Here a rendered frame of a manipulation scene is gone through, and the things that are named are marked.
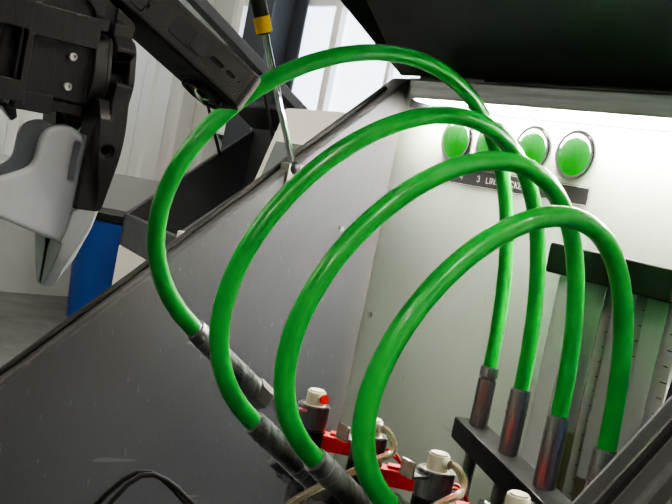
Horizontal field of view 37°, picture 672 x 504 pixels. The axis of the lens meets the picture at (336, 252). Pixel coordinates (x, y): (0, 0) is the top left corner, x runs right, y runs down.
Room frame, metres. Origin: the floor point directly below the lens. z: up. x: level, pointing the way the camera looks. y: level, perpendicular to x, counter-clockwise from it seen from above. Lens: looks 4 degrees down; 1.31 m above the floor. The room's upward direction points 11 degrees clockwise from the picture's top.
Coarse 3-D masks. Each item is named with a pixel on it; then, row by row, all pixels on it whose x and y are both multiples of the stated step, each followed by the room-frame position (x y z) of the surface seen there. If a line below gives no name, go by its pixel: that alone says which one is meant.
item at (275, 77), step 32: (288, 64) 0.79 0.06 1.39; (320, 64) 0.80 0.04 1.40; (416, 64) 0.86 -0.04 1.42; (256, 96) 0.77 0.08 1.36; (192, 160) 0.75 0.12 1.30; (160, 192) 0.73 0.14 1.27; (160, 224) 0.73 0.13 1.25; (160, 256) 0.74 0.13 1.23; (512, 256) 0.95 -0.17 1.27; (160, 288) 0.74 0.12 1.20; (192, 320) 0.76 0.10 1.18
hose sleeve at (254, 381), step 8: (200, 320) 0.77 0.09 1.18; (200, 328) 0.76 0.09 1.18; (208, 328) 0.77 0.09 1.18; (192, 336) 0.76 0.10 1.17; (200, 336) 0.76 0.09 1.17; (208, 336) 0.77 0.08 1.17; (200, 344) 0.76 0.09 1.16; (208, 344) 0.77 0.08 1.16; (208, 352) 0.77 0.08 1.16; (232, 352) 0.78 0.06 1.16; (232, 360) 0.78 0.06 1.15; (240, 360) 0.79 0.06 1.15; (240, 368) 0.79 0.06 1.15; (248, 368) 0.79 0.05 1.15; (240, 376) 0.79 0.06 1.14; (248, 376) 0.79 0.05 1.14; (256, 376) 0.80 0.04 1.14; (240, 384) 0.79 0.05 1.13; (248, 384) 0.79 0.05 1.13; (256, 384) 0.80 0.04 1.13; (248, 392) 0.80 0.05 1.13; (256, 392) 0.80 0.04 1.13
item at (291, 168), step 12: (252, 0) 1.12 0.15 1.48; (264, 0) 1.13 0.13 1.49; (252, 12) 1.13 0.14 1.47; (264, 12) 1.13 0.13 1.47; (264, 24) 1.13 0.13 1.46; (264, 36) 1.13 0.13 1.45; (264, 48) 1.14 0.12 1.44; (276, 96) 1.15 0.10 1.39; (288, 132) 1.16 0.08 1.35; (288, 144) 1.16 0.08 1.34; (288, 156) 1.17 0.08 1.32; (288, 168) 1.16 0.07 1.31; (300, 168) 1.17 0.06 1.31
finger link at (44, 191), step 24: (48, 144) 0.54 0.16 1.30; (72, 144) 0.55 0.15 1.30; (24, 168) 0.54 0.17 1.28; (48, 168) 0.54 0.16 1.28; (72, 168) 0.55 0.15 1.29; (0, 192) 0.53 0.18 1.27; (24, 192) 0.54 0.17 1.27; (48, 192) 0.54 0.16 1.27; (72, 192) 0.55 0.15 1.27; (0, 216) 0.53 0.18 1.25; (24, 216) 0.54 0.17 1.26; (48, 216) 0.55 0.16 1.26; (72, 216) 0.55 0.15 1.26; (72, 240) 0.55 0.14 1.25; (48, 264) 0.56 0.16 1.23
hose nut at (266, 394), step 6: (264, 384) 0.80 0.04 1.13; (264, 390) 0.80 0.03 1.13; (270, 390) 0.81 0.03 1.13; (246, 396) 0.80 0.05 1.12; (252, 396) 0.80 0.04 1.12; (258, 396) 0.80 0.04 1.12; (264, 396) 0.80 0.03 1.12; (270, 396) 0.80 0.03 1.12; (252, 402) 0.80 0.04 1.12; (258, 402) 0.80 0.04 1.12; (264, 402) 0.80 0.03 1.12; (270, 402) 0.80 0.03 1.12; (258, 408) 0.81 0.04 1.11
